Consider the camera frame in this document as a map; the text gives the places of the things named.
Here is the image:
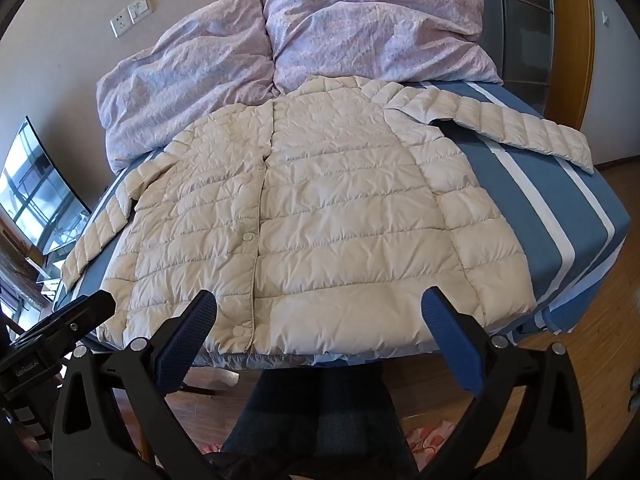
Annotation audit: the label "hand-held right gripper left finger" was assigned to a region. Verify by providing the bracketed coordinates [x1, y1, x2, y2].
[52, 288, 219, 480]

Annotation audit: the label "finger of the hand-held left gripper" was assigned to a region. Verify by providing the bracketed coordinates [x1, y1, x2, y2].
[22, 289, 118, 362]

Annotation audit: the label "flat screen television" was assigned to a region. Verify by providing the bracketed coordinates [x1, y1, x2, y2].
[0, 116, 93, 256]

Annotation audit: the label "cream quilted down jacket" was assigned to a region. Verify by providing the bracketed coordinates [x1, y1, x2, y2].
[61, 74, 596, 361]

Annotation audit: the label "pink floral pillow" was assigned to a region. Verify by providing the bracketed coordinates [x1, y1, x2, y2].
[260, 0, 503, 96]
[95, 0, 281, 173]

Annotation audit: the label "wooden door frame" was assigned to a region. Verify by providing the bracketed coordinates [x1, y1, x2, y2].
[320, 0, 596, 136]

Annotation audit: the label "blue white striped bed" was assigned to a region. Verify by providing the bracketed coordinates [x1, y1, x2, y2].
[50, 77, 632, 366]

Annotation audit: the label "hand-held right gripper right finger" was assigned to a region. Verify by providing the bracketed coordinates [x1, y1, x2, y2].
[420, 285, 589, 480]

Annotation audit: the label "person's dark trouser legs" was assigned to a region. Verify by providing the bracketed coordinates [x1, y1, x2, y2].
[220, 365, 416, 480]

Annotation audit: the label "frosted glass door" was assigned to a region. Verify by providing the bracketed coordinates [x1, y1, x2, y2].
[457, 0, 556, 111]

